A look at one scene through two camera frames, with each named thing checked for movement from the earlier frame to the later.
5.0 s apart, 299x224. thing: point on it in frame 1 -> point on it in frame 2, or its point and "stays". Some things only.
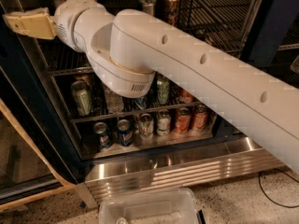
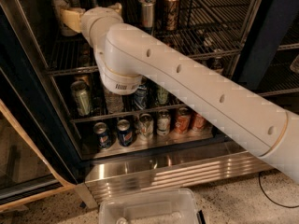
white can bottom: x=163 y=122 stays
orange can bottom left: x=182 y=121 stays
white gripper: x=64 y=20 -> x=91 y=19
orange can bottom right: x=200 y=119 stays
